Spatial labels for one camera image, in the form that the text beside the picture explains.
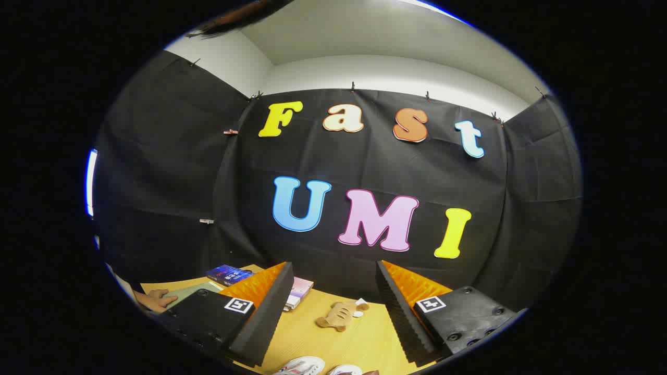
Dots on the cream fabric storage box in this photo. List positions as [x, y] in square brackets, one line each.
[195, 291]

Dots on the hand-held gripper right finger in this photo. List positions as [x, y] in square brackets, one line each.
[404, 317]

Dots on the tan plush toy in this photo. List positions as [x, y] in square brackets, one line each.
[338, 315]

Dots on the pink cover book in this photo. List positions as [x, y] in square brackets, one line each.
[302, 287]

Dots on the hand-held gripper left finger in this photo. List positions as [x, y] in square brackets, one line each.
[260, 323]

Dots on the white canvas shoe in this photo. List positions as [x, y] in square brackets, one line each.
[299, 365]
[345, 370]

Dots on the dark blue book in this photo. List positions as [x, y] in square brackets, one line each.
[229, 274]

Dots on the black backdrop cloth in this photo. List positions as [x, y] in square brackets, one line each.
[365, 156]

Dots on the white paperback book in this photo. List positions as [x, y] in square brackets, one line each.
[292, 304]

